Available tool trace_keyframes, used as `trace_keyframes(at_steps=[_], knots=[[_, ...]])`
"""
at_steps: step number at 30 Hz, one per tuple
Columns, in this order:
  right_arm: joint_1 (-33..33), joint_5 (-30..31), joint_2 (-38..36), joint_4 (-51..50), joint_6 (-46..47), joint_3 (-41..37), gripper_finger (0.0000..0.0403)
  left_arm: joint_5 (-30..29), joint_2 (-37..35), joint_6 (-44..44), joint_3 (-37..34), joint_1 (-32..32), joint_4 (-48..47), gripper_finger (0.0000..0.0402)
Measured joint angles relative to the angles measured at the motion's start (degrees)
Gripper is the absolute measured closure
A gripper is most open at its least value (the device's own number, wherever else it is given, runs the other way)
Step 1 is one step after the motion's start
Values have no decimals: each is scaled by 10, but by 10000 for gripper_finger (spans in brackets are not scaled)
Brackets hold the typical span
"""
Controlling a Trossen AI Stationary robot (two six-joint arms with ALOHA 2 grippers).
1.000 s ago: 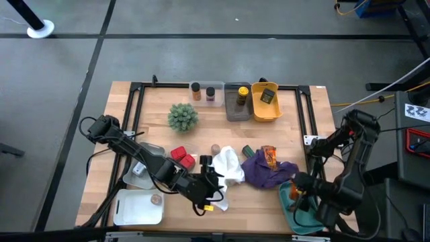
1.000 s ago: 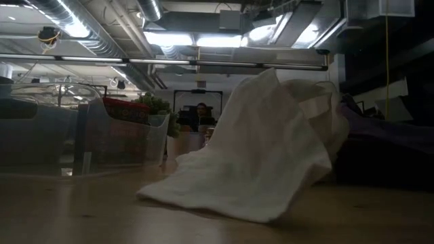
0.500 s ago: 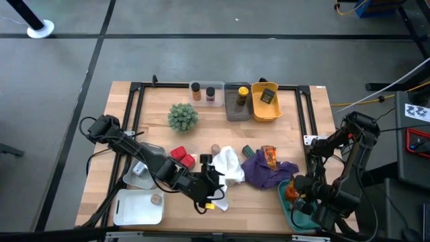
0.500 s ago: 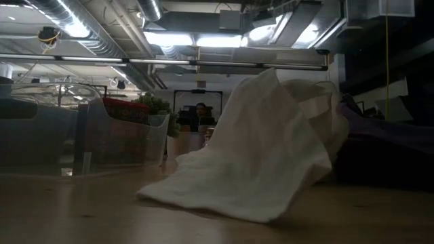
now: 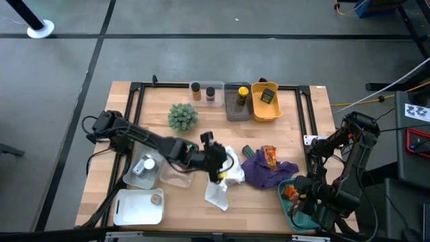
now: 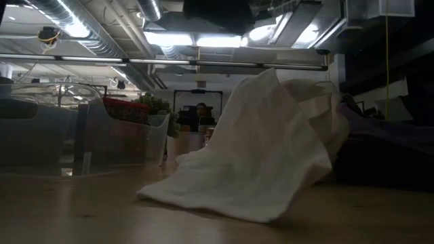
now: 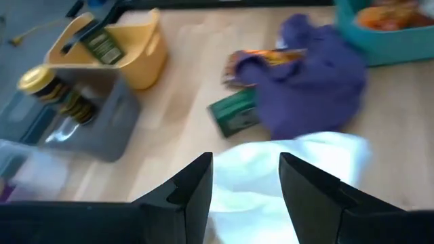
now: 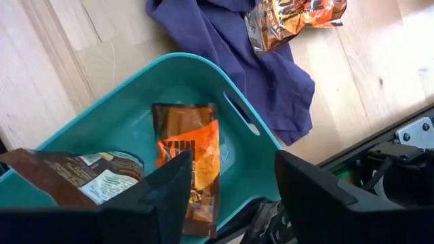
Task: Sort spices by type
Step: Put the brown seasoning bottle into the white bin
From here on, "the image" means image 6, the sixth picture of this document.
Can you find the smooth silver ventilation duct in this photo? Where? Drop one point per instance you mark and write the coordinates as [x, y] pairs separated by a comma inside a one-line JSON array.
[[149, 10]]

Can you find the green artificial plant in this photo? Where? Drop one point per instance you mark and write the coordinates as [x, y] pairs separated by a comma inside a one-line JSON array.
[[157, 105]]

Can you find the white ceiling box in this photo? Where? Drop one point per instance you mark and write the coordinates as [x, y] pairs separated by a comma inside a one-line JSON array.
[[390, 8]]

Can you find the person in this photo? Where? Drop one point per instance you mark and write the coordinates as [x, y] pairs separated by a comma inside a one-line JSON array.
[[201, 110]]

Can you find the black yellow ceiling device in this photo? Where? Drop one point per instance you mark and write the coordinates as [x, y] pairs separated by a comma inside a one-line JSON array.
[[49, 35]]

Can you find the white cloth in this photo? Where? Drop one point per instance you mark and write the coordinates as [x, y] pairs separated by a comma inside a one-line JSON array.
[[254, 152]]

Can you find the purple cloth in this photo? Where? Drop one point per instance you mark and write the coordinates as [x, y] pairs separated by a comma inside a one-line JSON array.
[[390, 152]]

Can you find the long metal bar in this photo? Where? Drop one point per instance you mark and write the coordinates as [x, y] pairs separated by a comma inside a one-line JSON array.
[[162, 61]]

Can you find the frosted plastic bin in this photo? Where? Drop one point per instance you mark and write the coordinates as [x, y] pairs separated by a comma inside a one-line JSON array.
[[51, 142]]

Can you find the ribbed silver ventilation duct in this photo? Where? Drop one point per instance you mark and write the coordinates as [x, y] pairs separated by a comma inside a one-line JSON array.
[[84, 30]]

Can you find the ceiling light panel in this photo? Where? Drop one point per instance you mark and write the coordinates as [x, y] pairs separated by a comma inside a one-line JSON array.
[[167, 39], [261, 33], [218, 41]]

